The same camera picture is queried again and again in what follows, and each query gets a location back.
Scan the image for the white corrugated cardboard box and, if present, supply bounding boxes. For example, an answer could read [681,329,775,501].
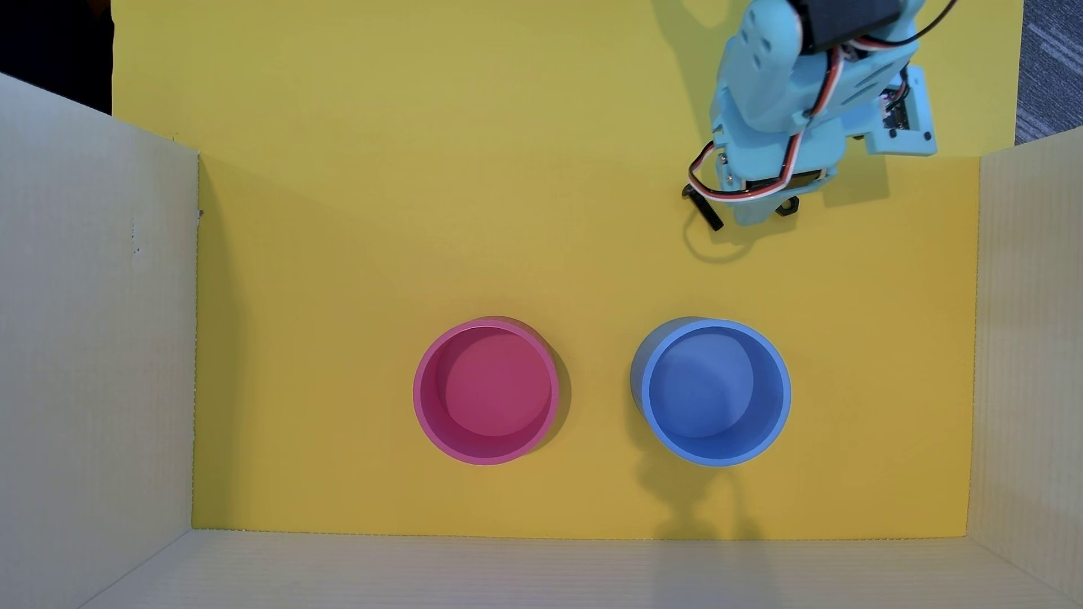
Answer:
[0,72,1083,609]

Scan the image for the light blue fixed gripper finger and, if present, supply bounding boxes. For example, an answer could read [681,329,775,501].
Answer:
[733,195,795,228]

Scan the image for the yellow paper sheet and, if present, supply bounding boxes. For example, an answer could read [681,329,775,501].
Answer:
[110,0,1025,541]

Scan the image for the black camera cable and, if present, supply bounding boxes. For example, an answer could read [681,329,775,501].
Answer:
[880,0,961,50]

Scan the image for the pink round cup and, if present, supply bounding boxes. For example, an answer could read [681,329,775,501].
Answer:
[413,317,561,466]

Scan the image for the black bolt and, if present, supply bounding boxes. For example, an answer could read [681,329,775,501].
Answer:
[682,184,725,232]

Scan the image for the blue round cup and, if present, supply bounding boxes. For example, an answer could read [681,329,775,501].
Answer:
[630,317,793,468]

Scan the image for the light blue camera mount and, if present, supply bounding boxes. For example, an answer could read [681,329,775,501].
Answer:
[861,66,939,158]

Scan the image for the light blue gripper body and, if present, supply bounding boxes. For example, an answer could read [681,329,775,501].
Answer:
[711,42,920,206]

